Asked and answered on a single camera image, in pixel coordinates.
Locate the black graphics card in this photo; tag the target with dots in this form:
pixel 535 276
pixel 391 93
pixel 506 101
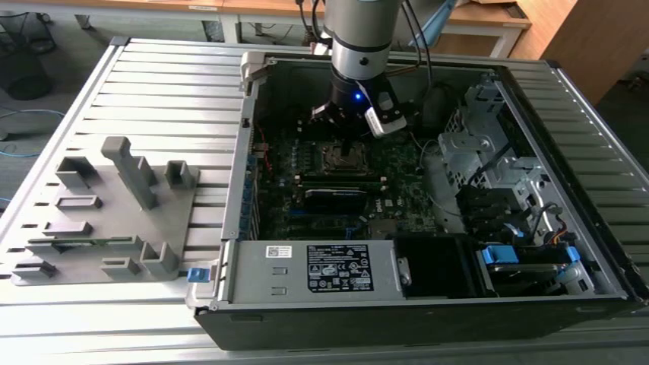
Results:
pixel 335 201

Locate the wooden desk white frame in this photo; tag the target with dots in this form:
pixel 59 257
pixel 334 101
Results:
pixel 153 4
pixel 482 17
pixel 269 9

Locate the CPU socket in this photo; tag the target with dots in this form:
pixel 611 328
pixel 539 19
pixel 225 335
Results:
pixel 320 159

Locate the silver CPU plate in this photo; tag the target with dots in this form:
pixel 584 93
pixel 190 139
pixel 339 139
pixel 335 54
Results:
pixel 339 159

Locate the green RAM stick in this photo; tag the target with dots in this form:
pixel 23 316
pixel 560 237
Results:
pixel 111 240
pixel 344 176

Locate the hard disk blue carrier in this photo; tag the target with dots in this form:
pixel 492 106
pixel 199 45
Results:
pixel 499 254

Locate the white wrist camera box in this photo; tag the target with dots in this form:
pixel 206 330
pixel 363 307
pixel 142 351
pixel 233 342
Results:
pixel 388 127

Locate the gray power supply unit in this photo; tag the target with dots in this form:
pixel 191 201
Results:
pixel 254 273

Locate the gray plastic parts rack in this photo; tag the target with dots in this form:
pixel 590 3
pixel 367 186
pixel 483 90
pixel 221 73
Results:
pixel 117 228

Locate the wooden cabinet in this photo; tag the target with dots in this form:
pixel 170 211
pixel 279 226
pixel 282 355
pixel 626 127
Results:
pixel 583 38

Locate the black mesh waste bin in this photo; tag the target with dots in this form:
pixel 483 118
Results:
pixel 26 76

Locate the silver metal drive cage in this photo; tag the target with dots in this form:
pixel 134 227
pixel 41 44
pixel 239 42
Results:
pixel 459 146

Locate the black plastic disk bay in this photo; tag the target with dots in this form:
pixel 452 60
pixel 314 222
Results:
pixel 487 209

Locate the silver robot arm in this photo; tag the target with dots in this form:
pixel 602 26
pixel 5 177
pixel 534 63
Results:
pixel 360 42

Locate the black open PC case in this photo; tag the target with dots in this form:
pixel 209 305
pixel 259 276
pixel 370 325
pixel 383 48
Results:
pixel 355 327

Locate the green motherboard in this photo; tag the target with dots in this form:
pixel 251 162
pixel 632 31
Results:
pixel 406 197

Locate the pale blue teach pendant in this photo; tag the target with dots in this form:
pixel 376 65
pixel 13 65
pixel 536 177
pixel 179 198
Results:
pixel 436 21

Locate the blue case latch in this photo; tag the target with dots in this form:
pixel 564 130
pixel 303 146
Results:
pixel 198 275

